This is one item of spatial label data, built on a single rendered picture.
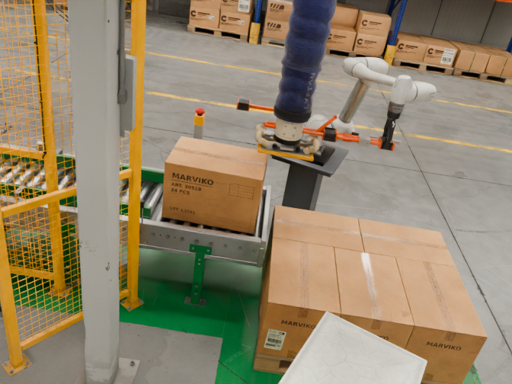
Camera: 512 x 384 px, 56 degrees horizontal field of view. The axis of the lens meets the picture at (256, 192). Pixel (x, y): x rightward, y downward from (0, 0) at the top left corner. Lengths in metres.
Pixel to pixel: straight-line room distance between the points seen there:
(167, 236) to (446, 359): 1.76
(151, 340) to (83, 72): 1.80
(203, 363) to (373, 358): 1.40
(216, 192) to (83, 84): 1.34
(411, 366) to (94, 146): 1.42
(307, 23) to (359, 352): 1.66
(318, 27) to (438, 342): 1.81
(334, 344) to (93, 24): 1.40
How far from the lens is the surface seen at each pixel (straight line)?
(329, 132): 2.99
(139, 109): 2.57
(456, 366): 3.10
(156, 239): 3.07
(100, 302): 2.42
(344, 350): 1.85
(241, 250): 3.01
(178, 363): 3.02
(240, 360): 3.07
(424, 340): 2.91
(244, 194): 2.95
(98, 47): 1.81
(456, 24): 11.93
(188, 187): 2.99
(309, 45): 2.71
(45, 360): 3.10
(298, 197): 3.90
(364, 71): 3.25
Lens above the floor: 2.33
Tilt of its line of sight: 30 degrees down
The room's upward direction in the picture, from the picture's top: 10 degrees clockwise
